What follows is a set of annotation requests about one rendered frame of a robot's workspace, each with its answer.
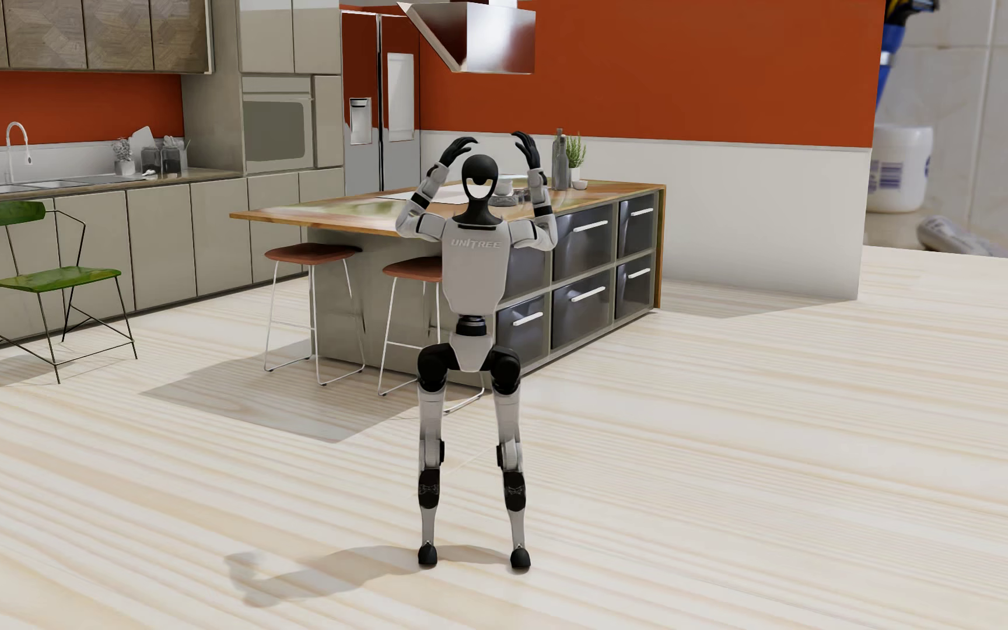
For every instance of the chrome sink faucet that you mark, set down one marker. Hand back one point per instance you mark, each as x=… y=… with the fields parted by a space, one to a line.
x=10 y=140

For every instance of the green metal frame chair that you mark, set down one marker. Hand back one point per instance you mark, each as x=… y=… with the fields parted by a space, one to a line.
x=53 y=278

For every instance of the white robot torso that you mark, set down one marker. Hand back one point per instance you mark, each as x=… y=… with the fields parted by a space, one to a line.
x=474 y=271

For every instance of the grey pot on island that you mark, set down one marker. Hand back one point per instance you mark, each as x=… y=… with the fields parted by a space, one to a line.
x=508 y=192

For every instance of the white paper sheet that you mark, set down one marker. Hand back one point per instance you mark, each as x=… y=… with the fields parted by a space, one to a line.
x=447 y=196

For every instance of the white left robot leg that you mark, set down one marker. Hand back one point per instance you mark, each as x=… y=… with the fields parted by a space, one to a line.
x=509 y=446

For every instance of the white right robot leg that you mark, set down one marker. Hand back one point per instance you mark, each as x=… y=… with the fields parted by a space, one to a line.
x=430 y=437

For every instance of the steel kitchen sink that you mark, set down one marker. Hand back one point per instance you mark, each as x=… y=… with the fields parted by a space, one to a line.
x=18 y=185

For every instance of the brown seat bar stool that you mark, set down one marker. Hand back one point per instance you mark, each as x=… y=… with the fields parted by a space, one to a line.
x=311 y=254
x=412 y=268

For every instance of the steel double door fridge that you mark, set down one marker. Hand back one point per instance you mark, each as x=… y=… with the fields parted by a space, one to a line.
x=379 y=105

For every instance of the dark utensil holder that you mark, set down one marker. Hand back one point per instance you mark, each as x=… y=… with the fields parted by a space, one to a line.
x=173 y=159

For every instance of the wooden wall cabinets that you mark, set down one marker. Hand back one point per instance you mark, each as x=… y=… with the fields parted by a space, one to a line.
x=75 y=33

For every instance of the white cutting board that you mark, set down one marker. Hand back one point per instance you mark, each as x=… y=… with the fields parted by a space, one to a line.
x=142 y=140

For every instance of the white robot leg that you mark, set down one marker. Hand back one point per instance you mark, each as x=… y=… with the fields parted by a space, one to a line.
x=509 y=446
x=430 y=437

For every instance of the beige base cabinet run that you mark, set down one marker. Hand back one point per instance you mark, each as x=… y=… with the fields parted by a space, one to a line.
x=163 y=236

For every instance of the small white flower pot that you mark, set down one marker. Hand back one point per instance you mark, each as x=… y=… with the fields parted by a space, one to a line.
x=123 y=163

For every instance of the wooden top kitchen island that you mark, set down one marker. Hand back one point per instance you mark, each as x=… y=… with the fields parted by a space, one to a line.
x=596 y=262

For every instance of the small green potted plant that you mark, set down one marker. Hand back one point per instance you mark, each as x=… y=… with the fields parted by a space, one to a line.
x=576 y=154

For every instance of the grey glass bottle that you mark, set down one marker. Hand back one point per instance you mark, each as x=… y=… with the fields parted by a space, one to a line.
x=560 y=162

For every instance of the steel range hood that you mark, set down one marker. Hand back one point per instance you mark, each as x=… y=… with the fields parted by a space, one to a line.
x=478 y=37

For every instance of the white plastic jug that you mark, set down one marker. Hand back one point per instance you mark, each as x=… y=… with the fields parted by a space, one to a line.
x=899 y=171

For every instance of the built-in wall oven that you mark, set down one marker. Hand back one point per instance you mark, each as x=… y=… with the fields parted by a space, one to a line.
x=277 y=129

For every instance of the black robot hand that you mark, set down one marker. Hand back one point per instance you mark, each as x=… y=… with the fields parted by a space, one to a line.
x=456 y=151
x=528 y=150

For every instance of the black robot head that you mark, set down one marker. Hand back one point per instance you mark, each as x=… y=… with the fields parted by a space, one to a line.
x=479 y=188

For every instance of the dark storage jar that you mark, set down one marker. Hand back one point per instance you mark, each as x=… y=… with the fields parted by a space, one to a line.
x=150 y=159

